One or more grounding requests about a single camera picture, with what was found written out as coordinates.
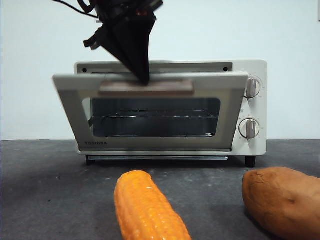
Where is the beige oven door handle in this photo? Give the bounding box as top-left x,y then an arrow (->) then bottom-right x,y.
98,78 -> 195,96

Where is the glass oven door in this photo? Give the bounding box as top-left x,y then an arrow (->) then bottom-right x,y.
51,71 -> 250,153

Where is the metal oven crumb tray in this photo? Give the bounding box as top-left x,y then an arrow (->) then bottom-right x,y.
86,155 -> 229,161

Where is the oven temperature knob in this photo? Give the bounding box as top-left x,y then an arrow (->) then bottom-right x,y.
245,77 -> 262,100

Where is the oven timer knob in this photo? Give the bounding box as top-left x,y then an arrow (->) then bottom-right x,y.
238,117 -> 261,140

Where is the cream Toshiba toaster oven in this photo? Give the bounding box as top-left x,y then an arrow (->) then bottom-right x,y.
73,59 -> 268,168

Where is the orange corn cob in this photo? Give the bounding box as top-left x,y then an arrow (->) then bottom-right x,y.
114,170 -> 192,240

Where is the brown sweet potato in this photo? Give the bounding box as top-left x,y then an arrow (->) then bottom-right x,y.
241,166 -> 320,240

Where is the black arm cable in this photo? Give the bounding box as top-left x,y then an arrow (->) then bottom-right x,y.
49,0 -> 100,20

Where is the metal oven wire rack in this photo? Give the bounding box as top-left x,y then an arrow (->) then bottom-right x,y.
89,113 -> 217,121

